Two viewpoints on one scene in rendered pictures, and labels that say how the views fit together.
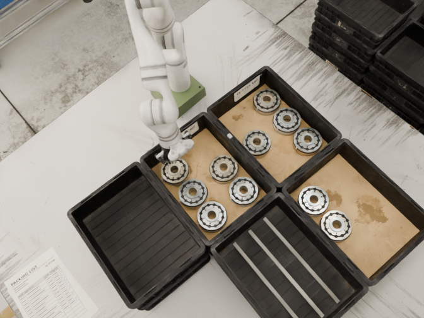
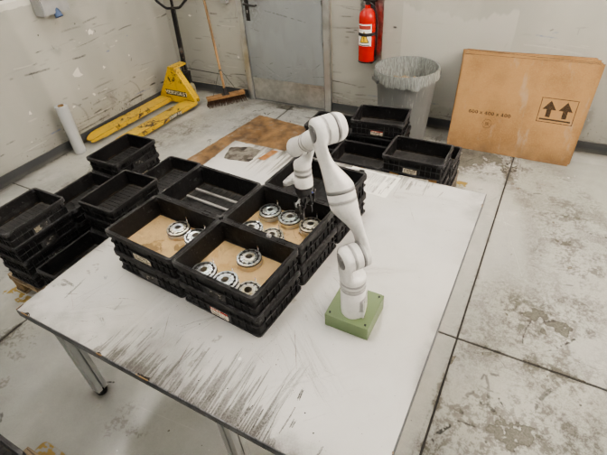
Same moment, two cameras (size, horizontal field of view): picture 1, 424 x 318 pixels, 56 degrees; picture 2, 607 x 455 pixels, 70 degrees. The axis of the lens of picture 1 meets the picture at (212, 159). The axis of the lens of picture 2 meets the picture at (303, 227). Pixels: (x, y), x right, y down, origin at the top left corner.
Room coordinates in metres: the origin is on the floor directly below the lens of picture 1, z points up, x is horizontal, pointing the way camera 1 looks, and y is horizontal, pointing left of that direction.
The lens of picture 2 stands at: (1.85, -0.56, 2.04)
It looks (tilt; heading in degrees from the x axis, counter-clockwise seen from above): 39 degrees down; 153
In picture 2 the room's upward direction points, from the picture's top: 5 degrees counter-clockwise
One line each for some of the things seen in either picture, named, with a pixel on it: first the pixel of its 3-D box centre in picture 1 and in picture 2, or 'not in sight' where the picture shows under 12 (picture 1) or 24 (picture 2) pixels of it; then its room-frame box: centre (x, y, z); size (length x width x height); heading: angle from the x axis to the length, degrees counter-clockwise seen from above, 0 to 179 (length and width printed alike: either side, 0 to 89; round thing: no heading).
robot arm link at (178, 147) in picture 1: (171, 137); (299, 176); (0.56, 0.11, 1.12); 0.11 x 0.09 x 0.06; 28
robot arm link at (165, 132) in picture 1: (158, 118); (303, 154); (0.57, 0.12, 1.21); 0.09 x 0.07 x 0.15; 83
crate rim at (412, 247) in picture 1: (356, 207); (163, 226); (0.28, -0.42, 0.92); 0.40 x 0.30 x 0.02; 28
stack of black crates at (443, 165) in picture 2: not in sight; (415, 179); (0.00, 1.28, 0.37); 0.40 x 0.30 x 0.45; 32
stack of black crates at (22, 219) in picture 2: not in sight; (37, 237); (-0.85, -1.06, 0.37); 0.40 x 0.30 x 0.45; 122
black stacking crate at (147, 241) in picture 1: (138, 233); (316, 189); (0.35, 0.30, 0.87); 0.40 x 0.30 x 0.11; 28
